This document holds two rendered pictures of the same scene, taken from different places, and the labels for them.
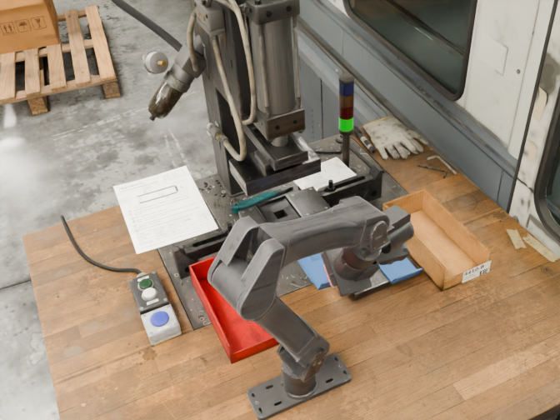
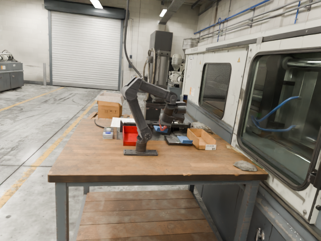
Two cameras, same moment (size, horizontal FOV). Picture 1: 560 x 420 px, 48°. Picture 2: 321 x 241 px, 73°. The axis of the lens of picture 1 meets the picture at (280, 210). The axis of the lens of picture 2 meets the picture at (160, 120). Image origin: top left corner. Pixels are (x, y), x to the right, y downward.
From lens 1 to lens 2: 0.77 m
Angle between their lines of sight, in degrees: 28
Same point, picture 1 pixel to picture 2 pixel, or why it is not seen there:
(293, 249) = (145, 85)
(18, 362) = not seen: hidden behind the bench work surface
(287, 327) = (139, 116)
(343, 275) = (163, 119)
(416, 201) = (198, 132)
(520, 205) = (233, 142)
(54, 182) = not seen: hidden behind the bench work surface
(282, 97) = (161, 80)
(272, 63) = (161, 68)
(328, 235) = (157, 89)
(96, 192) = not seen: hidden behind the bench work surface
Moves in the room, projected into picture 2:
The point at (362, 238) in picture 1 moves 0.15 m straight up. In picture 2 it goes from (167, 97) to (170, 70)
